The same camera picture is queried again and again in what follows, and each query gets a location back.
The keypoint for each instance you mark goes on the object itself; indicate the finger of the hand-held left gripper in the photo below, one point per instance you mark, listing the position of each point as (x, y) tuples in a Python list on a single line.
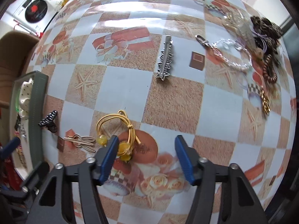
[(9, 148), (35, 177)]

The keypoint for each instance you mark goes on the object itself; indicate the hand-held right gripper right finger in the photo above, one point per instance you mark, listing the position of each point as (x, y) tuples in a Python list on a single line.
[(185, 161)]

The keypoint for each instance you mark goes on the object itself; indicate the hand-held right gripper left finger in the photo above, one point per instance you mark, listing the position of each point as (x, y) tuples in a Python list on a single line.
[(108, 161)]

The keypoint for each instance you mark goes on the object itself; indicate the black scalloped hair clip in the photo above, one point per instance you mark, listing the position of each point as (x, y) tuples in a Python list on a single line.
[(17, 122)]

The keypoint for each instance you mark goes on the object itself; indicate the green plastic bangle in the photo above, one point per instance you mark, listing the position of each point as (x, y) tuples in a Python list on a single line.
[(17, 106)]

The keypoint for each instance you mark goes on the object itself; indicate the grey shallow cardboard box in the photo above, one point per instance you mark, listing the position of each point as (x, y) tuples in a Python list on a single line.
[(37, 112)]

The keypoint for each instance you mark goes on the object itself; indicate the white fabric scrunchie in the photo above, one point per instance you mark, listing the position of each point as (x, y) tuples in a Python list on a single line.
[(24, 95)]

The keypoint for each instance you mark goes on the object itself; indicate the checkered printed tablecloth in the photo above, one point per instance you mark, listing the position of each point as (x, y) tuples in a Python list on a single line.
[(175, 98)]

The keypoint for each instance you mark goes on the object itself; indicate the brown leather chair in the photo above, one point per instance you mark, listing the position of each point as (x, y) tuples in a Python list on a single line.
[(14, 53)]

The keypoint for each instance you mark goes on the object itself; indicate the gold hair clip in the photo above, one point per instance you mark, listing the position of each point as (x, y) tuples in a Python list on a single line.
[(265, 102)]

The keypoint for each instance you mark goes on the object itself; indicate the silver spiked hair clip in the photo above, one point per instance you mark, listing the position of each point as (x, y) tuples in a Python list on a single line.
[(164, 58)]

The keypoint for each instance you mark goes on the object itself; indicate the white washing machine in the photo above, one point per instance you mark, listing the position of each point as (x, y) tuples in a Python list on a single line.
[(35, 9)]

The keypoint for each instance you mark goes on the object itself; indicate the clear plastic hair claw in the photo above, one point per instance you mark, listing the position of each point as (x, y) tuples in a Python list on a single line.
[(237, 22)]

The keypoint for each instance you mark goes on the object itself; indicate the leopard print scrunchie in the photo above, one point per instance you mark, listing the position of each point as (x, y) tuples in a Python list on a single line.
[(266, 28)]

